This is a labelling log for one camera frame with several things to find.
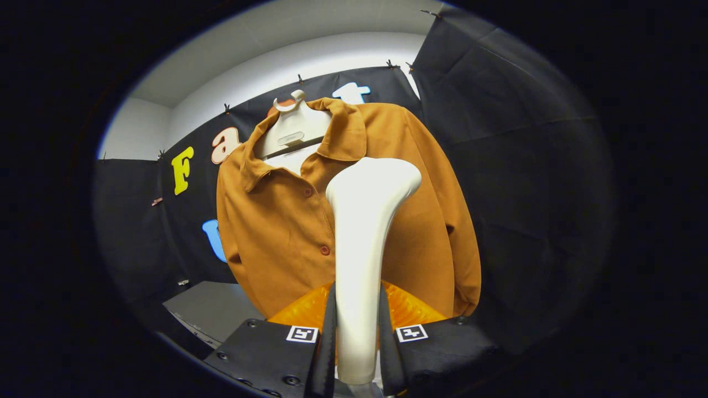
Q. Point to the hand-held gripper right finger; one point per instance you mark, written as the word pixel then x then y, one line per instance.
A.
pixel 437 354

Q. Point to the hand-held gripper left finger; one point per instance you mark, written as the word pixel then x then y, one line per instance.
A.
pixel 276 354

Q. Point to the orange button shirt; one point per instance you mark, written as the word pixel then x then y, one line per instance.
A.
pixel 276 232

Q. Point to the white garment steamer head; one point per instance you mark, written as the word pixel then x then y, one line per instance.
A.
pixel 359 249

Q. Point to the white clothes hanger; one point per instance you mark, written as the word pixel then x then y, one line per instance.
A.
pixel 293 130

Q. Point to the grey cabinet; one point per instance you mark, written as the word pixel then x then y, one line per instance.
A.
pixel 215 309

